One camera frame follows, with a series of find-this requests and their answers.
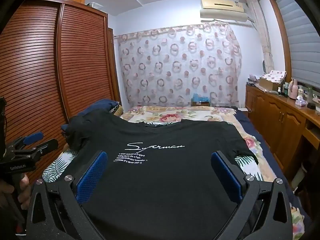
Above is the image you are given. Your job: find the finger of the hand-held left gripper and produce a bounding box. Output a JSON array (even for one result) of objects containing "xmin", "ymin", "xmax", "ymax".
[
  {"xmin": 15, "ymin": 131, "xmax": 44, "ymax": 150},
  {"xmin": 14, "ymin": 138, "xmax": 59, "ymax": 160}
]

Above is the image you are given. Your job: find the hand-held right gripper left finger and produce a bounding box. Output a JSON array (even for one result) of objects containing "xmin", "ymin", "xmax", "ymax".
[{"xmin": 25, "ymin": 151, "xmax": 110, "ymax": 240}]

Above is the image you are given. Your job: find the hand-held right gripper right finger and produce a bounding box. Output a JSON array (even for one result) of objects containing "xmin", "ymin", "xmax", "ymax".
[{"xmin": 211, "ymin": 151, "xmax": 293, "ymax": 240}]

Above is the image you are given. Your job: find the black printed t-shirt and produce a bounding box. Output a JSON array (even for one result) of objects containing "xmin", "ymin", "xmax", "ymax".
[{"xmin": 61, "ymin": 109, "xmax": 259, "ymax": 240}]

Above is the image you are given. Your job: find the person's left hand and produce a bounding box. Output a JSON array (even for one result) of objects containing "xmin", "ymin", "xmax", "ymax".
[{"xmin": 0, "ymin": 174, "xmax": 32, "ymax": 210}]

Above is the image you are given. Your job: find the navy bed sheet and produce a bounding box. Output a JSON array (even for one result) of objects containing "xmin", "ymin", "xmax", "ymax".
[{"xmin": 235, "ymin": 109, "xmax": 313, "ymax": 230}]

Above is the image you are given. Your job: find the navy pillow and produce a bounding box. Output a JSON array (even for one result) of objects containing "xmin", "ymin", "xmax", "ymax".
[{"xmin": 75, "ymin": 99, "xmax": 120, "ymax": 117}]

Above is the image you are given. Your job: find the brown louvred wooden wardrobe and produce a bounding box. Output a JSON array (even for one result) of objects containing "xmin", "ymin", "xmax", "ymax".
[{"xmin": 0, "ymin": 0, "xmax": 122, "ymax": 178}]

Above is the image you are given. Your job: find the wooden sideboard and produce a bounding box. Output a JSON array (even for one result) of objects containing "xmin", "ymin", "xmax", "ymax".
[{"xmin": 245, "ymin": 84, "xmax": 320, "ymax": 180}]

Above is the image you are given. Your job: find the floral blanket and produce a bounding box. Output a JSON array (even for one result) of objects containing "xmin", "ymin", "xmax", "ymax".
[{"xmin": 119, "ymin": 105, "xmax": 306, "ymax": 235}]

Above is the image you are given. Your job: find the blue plastic item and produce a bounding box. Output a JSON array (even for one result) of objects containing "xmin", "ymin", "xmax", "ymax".
[{"xmin": 192, "ymin": 93, "xmax": 210, "ymax": 102}]

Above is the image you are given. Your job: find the open cardboard box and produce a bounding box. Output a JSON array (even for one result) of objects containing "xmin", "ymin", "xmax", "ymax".
[{"xmin": 259, "ymin": 76, "xmax": 285, "ymax": 92}]

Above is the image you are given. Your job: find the pink bottle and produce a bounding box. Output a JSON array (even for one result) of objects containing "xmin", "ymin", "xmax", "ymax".
[{"xmin": 289, "ymin": 79, "xmax": 299, "ymax": 98}]

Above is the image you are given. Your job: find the circle patterned sheer curtain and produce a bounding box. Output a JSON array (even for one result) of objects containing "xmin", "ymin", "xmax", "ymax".
[{"xmin": 113, "ymin": 22, "xmax": 243, "ymax": 108}]

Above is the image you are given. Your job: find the beige tied window curtain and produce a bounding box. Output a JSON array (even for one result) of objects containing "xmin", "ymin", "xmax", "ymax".
[{"xmin": 246, "ymin": 0, "xmax": 275, "ymax": 73}]

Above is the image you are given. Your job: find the grey window blind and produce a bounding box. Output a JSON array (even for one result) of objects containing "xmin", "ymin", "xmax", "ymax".
[{"xmin": 271, "ymin": 0, "xmax": 320, "ymax": 89}]

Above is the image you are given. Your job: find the beige wall air conditioner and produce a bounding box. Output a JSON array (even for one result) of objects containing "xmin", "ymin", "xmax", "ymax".
[{"xmin": 199, "ymin": 0, "xmax": 252, "ymax": 27}]

